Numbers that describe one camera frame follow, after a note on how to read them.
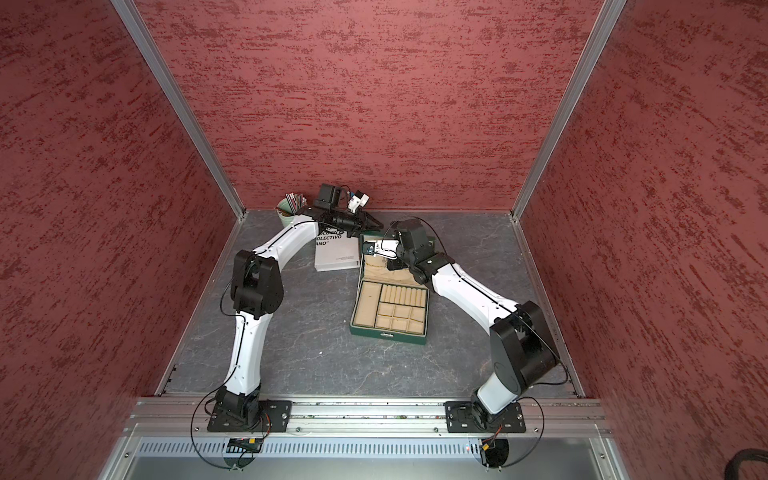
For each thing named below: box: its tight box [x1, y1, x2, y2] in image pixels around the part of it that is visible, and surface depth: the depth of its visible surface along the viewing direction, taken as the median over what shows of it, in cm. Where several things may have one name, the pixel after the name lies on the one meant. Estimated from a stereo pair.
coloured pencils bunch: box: [277, 192, 307, 215], surface depth 106 cm
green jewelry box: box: [349, 234, 430, 345], surface depth 91 cm
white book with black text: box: [314, 228, 361, 272], surface depth 105 cm
